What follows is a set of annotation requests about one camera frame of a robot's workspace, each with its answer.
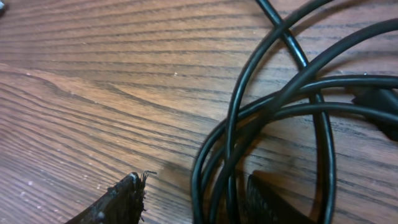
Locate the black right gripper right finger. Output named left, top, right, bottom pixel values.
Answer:
left=246, top=174, right=314, bottom=224

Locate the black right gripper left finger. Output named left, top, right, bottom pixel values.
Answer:
left=65, top=170, right=152, bottom=224

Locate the black USB-A cable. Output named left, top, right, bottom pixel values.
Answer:
left=190, top=0, right=398, bottom=224

